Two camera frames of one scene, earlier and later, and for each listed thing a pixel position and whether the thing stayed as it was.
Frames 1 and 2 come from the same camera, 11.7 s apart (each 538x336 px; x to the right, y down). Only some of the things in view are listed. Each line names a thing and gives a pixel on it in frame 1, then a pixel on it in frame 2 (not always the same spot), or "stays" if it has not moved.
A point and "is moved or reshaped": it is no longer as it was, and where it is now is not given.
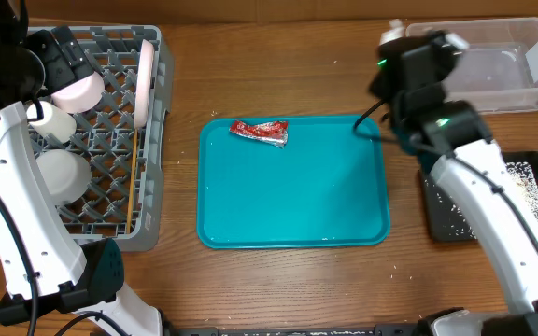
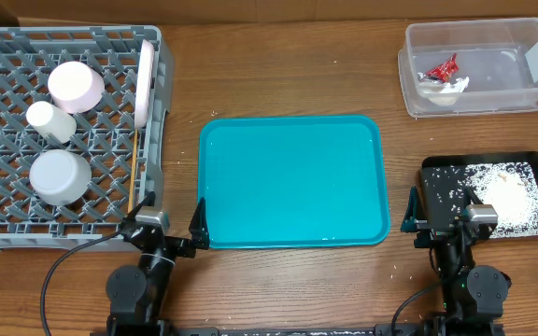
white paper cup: (54, 122) stays
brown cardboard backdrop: (209, 12) stays
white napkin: (396, 31) is moved or reshaped
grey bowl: (67, 175) stays
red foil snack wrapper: (273, 133) is moved or reshaped
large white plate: (144, 83) stays
